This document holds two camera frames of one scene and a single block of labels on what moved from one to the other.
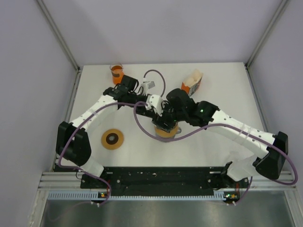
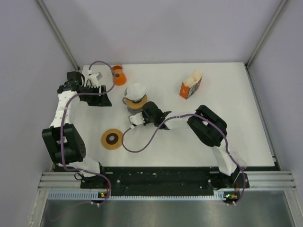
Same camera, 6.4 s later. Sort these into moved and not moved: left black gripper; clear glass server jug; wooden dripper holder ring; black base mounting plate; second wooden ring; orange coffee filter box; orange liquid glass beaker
Moved: left black gripper; clear glass server jug; wooden dripper holder ring
Not moved: second wooden ring; black base mounting plate; orange coffee filter box; orange liquid glass beaker
